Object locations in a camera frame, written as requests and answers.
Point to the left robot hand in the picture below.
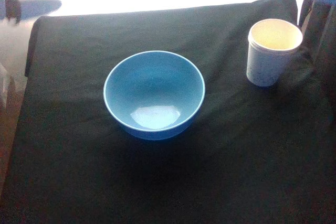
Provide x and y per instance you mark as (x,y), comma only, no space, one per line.
(34,7)

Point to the blue ceramic bowl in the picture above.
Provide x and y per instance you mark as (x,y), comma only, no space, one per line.
(147,87)

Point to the black table cloth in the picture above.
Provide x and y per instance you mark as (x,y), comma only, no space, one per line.
(168,176)

